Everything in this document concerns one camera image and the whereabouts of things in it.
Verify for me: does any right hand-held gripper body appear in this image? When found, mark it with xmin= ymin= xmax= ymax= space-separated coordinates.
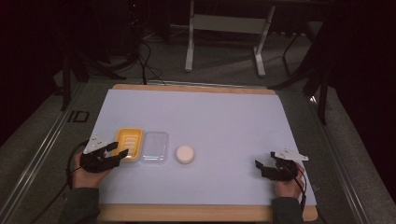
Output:
xmin=262 ymin=147 xmax=309 ymax=182

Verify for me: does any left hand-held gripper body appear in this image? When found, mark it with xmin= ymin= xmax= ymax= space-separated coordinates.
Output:
xmin=79 ymin=133 xmax=120 ymax=174

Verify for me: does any yellow soap dish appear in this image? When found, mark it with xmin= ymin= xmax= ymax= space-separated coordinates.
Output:
xmin=111 ymin=127 xmax=145 ymax=162

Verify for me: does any clear plastic container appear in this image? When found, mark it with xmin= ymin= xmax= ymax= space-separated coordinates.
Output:
xmin=139 ymin=131 xmax=169 ymax=165

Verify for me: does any round white soap bar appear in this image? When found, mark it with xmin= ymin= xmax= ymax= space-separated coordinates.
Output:
xmin=175 ymin=145 xmax=196 ymax=165

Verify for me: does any person's left hand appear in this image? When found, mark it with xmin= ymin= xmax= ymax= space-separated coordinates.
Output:
xmin=72 ymin=151 xmax=112 ymax=189

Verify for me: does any person's right hand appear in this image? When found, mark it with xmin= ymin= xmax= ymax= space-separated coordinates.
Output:
xmin=274 ymin=162 xmax=307 ymax=199

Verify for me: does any pale blue table mat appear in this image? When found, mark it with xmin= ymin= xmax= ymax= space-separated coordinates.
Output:
xmin=89 ymin=89 xmax=318 ymax=207

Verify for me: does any black tripod stand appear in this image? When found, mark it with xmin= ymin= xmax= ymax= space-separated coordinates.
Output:
xmin=267 ymin=18 xmax=337 ymax=126
xmin=52 ymin=0 xmax=148 ymax=112

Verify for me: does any dark chair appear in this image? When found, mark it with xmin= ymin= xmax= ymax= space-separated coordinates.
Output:
xmin=281 ymin=20 xmax=325 ymax=77

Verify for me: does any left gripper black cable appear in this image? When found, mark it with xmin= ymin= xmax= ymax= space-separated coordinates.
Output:
xmin=31 ymin=139 xmax=92 ymax=224

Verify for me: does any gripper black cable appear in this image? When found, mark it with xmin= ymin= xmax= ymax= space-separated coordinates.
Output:
xmin=281 ymin=161 xmax=308 ymax=216
xmin=31 ymin=139 xmax=92 ymax=224

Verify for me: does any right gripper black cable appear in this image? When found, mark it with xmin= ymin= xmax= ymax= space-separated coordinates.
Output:
xmin=281 ymin=161 xmax=308 ymax=216

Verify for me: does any black floor cable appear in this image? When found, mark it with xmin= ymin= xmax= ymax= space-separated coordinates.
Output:
xmin=136 ymin=31 xmax=167 ymax=87

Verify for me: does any white metal table frame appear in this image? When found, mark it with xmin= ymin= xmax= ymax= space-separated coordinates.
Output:
xmin=184 ymin=0 xmax=277 ymax=78

